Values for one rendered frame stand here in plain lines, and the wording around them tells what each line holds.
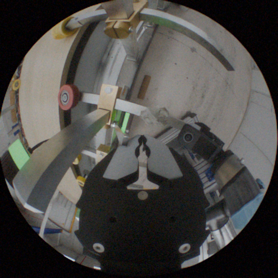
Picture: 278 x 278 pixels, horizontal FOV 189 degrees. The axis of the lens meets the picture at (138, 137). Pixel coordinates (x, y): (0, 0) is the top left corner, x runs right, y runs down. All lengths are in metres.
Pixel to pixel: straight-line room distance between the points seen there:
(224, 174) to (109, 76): 0.58
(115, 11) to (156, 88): 1.02
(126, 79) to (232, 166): 0.45
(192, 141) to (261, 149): 2.48
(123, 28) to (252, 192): 0.34
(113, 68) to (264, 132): 2.86
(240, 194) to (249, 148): 2.44
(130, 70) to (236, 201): 0.51
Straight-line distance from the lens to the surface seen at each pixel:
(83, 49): 0.44
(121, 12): 0.20
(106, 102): 0.25
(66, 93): 0.29
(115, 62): 0.54
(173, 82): 1.19
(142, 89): 1.02
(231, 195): 0.19
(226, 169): 0.19
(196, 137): 0.19
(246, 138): 2.69
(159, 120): 0.24
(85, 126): 0.15
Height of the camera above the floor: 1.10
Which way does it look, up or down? 60 degrees down
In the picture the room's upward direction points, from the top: 176 degrees counter-clockwise
